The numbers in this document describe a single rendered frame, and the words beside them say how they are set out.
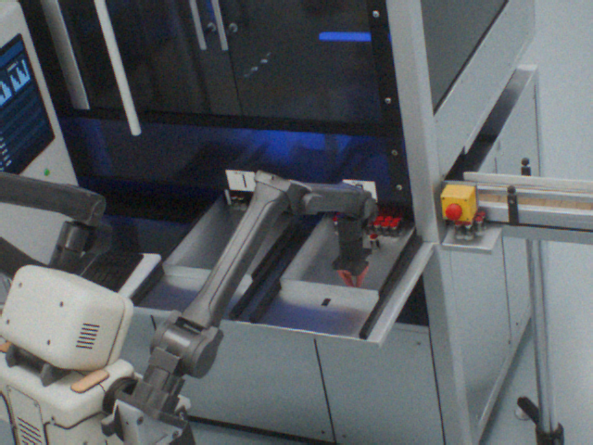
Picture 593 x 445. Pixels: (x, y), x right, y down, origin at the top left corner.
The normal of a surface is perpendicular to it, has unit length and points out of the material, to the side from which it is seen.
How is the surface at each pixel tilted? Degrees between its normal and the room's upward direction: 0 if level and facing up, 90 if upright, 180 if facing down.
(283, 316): 0
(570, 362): 0
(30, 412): 82
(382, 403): 90
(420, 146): 90
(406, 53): 90
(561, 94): 0
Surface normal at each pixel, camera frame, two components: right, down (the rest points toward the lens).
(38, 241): 0.93, 0.05
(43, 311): -0.60, -0.19
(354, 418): -0.40, 0.55
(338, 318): -0.17, -0.83
